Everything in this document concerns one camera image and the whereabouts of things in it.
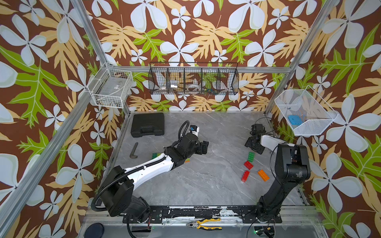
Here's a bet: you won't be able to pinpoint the small red lego brick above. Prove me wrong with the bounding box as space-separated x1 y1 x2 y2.
244 161 254 170

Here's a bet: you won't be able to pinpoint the long red lego brick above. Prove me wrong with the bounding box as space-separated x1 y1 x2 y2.
241 171 250 182

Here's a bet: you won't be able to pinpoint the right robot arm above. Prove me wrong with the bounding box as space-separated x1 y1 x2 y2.
245 124 311 223

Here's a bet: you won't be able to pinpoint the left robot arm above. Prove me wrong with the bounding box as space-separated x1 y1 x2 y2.
91 121 209 217

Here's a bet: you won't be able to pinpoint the small dark green lego brick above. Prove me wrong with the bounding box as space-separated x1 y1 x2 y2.
247 152 255 163

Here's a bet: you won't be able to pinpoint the long orange lego brick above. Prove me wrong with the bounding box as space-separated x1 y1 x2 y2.
258 170 270 181

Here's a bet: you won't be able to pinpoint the black plastic tool case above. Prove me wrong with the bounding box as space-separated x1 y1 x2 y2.
131 113 165 138

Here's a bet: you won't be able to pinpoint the blue sponge in basket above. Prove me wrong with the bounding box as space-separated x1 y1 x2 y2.
288 115 304 126

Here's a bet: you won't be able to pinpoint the grey allen key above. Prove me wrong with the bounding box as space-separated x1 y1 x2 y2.
130 142 139 159

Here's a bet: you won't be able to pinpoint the yellow black pliers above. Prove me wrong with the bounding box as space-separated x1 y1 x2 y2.
186 218 223 231

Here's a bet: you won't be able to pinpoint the black round disc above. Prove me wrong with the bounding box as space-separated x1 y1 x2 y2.
84 223 105 238

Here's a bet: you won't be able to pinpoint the white wire basket right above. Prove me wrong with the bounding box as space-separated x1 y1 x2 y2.
275 86 338 136

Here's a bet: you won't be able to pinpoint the white wire basket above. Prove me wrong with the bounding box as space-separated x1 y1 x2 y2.
88 63 134 109
275 86 338 136

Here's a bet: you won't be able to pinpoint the black wire basket centre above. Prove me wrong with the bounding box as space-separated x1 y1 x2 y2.
148 62 239 95

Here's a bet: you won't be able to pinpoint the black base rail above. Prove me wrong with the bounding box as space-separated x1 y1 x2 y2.
123 205 283 224

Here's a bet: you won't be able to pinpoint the white wire basket left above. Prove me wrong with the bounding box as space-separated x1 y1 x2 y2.
88 63 134 109

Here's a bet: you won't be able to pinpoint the aluminium frame post right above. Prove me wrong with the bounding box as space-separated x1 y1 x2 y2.
265 0 340 116

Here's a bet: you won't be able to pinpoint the aluminium frame post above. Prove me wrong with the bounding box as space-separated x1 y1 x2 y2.
71 1 131 116
265 0 340 116

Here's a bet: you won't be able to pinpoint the aluminium frame post left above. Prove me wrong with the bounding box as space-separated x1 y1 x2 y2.
71 1 131 116

